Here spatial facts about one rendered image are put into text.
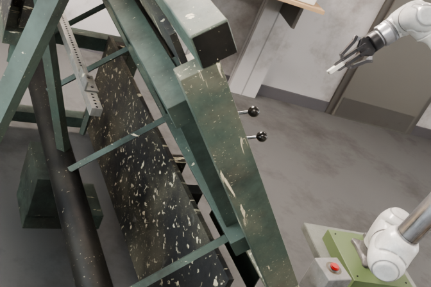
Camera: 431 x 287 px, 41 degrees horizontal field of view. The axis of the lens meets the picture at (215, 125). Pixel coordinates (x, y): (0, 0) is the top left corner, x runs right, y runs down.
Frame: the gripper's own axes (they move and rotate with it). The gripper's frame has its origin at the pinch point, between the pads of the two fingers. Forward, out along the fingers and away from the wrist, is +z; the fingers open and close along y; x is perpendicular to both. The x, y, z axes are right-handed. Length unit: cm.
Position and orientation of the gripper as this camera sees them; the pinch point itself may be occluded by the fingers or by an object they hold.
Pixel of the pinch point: (335, 67)
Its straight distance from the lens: 229.9
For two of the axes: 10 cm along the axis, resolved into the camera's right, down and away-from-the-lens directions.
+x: 0.6, 1.9, -9.8
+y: -5.7, -8.0, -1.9
